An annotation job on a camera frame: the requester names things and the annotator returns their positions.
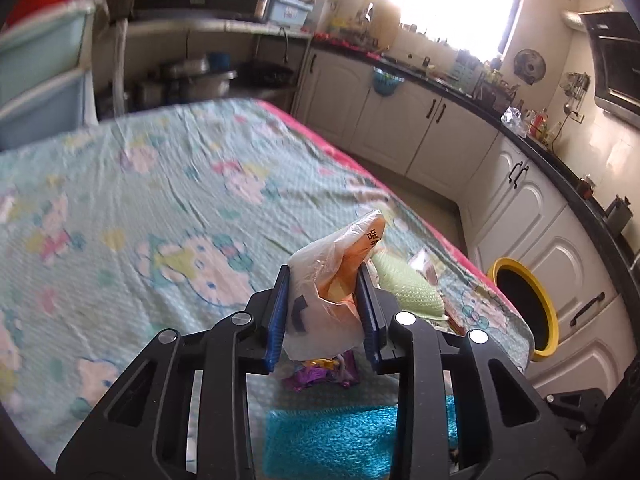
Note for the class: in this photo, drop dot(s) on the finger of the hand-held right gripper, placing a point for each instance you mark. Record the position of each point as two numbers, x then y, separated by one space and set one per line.
575 410

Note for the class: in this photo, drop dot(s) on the purple foil wrapper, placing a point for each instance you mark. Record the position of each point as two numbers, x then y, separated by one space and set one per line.
310 375

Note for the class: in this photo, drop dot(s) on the blue hanging sink basket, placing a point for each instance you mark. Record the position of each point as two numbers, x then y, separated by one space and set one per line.
387 82

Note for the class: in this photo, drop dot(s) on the black range hood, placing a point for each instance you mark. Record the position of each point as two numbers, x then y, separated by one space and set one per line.
615 60

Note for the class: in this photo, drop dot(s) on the white kitchen cabinets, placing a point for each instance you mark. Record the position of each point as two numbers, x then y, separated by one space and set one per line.
450 135

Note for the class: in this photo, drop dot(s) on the light green sponge cloth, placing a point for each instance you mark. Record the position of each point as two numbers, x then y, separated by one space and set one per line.
405 285

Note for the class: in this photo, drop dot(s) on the cartoon cat printed blanket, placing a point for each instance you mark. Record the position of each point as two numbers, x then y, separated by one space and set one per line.
150 185

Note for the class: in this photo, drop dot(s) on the blue foam sheet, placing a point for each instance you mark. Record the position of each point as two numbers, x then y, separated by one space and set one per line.
330 435

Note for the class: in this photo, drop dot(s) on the blue plastic dish box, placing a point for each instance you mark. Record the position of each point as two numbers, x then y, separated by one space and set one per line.
287 7

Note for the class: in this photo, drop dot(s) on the metal kitchen shelf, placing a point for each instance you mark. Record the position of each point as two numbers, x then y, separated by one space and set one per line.
210 27

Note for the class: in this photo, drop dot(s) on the white and orange plastic bag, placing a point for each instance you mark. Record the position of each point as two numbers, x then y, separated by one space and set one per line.
320 280

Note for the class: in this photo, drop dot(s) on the metal cooking pot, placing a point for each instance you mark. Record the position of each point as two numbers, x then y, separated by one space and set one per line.
200 77

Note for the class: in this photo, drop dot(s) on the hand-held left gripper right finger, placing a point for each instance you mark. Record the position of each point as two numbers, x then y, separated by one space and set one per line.
367 320

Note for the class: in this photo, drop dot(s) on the round wall exhaust fan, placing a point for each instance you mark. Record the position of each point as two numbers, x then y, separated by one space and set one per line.
530 66

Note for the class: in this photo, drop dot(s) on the row of condiment bottles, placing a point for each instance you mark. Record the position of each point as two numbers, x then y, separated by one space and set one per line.
535 122

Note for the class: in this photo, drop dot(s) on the blue plastic drawer unit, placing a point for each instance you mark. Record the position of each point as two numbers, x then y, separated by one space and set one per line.
45 70

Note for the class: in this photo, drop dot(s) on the yellow-rimmed black trash bin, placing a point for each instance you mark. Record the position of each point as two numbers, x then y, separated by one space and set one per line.
522 305

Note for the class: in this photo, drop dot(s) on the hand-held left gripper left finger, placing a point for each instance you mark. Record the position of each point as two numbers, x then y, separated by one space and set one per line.
277 320

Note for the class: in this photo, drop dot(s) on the bright kitchen window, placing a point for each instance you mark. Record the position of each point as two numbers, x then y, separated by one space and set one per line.
450 0

